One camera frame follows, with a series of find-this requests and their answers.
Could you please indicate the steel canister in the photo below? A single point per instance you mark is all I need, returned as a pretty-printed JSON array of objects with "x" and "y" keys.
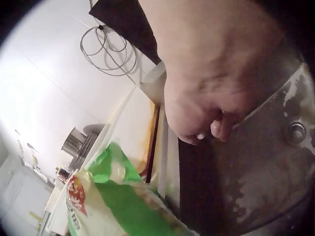
[{"x": 72, "y": 141}]

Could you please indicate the large steel mixing bowl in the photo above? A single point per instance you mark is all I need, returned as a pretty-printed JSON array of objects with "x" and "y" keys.
[{"x": 265, "y": 167}]

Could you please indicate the person's right fingers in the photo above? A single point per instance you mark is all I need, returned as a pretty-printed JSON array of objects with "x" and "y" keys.
[{"x": 220, "y": 129}]

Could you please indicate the white board with orange stain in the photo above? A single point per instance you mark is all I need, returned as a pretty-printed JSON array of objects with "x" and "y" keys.
[{"x": 137, "y": 123}]

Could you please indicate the person's right hand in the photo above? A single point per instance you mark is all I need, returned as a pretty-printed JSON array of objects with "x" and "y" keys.
[{"x": 211, "y": 64}]

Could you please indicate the person's right thumb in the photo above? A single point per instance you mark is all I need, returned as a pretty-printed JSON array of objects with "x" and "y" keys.
[{"x": 189, "y": 127}]

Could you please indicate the dark brown panel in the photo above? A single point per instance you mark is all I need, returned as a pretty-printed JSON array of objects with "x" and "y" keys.
[{"x": 133, "y": 27}]

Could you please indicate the green and white plastic bag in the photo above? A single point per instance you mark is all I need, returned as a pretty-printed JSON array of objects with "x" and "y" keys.
[{"x": 115, "y": 196}]

